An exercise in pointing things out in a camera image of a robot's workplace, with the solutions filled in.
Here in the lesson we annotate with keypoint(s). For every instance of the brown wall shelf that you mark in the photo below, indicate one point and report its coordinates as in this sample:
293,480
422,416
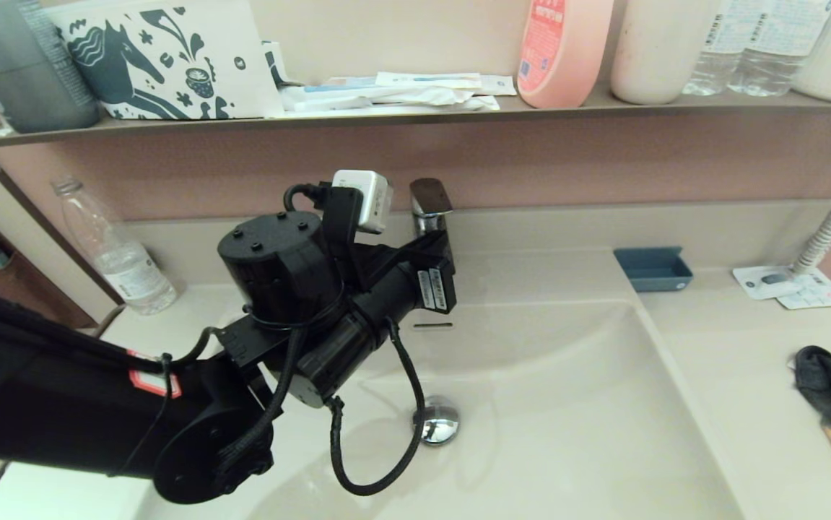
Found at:
458,112

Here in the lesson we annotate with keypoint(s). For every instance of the white toothbrush packet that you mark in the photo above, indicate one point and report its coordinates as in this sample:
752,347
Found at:
429,79

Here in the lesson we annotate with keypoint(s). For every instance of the white instruction leaflet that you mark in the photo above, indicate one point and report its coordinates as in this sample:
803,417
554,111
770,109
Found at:
823,295

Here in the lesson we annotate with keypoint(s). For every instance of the dark grey bottle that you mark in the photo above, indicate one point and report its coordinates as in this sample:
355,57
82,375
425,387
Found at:
32,79

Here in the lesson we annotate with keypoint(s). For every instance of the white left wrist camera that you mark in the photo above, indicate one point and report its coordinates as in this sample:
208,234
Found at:
366,198

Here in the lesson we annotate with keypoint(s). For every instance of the brown hanging pouch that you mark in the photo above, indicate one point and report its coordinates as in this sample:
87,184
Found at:
25,289

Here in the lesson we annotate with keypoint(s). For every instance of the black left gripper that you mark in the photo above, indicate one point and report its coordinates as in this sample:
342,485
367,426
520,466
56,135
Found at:
426,278

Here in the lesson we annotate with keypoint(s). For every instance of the white packet with blue stripe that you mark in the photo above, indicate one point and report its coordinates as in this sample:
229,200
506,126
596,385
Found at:
343,87

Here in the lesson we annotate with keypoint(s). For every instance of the crumpled white plastic wrapper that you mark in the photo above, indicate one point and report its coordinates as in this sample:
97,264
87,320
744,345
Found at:
415,101

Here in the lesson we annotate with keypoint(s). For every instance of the clear labelled water bottle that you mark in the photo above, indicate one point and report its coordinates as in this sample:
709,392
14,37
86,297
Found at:
711,65
769,65

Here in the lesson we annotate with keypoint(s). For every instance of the cream cylindrical cup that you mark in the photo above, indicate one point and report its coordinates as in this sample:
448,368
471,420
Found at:
657,58

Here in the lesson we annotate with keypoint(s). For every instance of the clear plastic water bottle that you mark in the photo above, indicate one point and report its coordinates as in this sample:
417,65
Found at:
123,263

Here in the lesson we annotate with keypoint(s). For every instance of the chrome sink drain stopper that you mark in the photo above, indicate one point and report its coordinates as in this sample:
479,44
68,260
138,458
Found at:
445,422

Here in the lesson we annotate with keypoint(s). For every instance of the white sachet with grey print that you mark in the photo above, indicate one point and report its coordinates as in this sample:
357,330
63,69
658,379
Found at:
763,283

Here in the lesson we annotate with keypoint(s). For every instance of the small white sachet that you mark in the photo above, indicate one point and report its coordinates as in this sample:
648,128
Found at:
498,85

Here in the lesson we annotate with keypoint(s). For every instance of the pink lotion bottle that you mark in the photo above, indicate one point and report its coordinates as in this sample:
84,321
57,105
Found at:
563,58

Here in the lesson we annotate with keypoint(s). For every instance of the blue plastic soap dish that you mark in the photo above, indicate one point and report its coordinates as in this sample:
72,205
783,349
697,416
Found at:
653,273

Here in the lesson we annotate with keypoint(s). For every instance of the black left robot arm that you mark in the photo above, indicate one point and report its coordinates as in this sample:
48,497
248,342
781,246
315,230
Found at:
61,404

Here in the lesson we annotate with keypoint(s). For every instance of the small white patterned box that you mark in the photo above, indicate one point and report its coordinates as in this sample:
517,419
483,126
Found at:
275,63

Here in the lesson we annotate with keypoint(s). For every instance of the horse pattern white box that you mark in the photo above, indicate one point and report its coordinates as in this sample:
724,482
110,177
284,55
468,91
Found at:
170,58

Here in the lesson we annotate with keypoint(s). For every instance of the white ceramic sink basin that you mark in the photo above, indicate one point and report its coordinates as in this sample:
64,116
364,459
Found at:
567,419

